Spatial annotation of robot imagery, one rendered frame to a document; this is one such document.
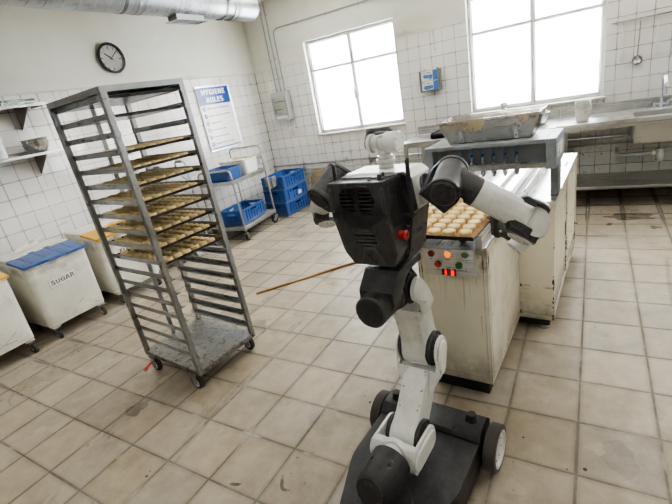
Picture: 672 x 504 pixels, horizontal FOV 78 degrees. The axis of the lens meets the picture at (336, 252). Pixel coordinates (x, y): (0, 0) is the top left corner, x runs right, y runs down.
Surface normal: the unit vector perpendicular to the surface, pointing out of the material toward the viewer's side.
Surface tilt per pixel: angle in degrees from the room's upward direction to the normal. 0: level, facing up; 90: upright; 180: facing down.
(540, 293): 90
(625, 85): 90
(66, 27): 90
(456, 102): 90
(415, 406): 47
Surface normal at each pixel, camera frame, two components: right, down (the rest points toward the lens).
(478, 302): -0.53, 0.39
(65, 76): 0.86, 0.04
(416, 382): -0.53, -0.34
